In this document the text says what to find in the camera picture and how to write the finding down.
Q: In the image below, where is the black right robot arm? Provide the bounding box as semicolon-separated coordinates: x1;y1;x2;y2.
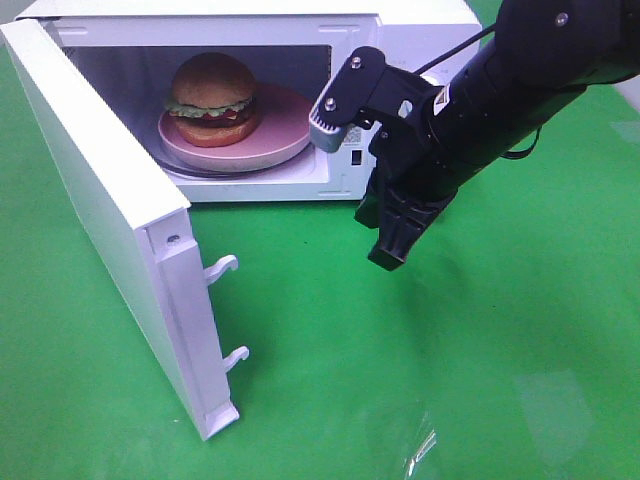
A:
356;1;639;270

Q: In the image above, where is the white microwave door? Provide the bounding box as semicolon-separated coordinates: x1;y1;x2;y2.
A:
1;19;249;439

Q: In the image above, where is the glass microwave turntable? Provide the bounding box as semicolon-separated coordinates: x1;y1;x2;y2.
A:
155;141;328;182

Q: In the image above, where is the clear plastic film piece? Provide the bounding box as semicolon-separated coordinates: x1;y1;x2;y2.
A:
363;399;439;477

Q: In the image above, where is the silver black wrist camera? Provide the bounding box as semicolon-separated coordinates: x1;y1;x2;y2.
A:
309;46;386;153

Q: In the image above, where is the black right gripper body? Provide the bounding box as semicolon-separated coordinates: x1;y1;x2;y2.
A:
358;64;453;195

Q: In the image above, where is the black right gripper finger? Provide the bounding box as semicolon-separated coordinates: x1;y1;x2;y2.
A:
368;188;453;271
354;167;386;229

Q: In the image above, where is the pink round plate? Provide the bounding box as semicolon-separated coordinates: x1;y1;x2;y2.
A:
157;83;312;177

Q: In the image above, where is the burger with lettuce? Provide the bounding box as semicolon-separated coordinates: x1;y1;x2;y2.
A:
165;52;259;148

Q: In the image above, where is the upper white power knob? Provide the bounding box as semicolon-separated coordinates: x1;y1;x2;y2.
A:
420;74;445;87

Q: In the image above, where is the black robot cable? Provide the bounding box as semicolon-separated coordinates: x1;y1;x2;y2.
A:
414;22;544;161

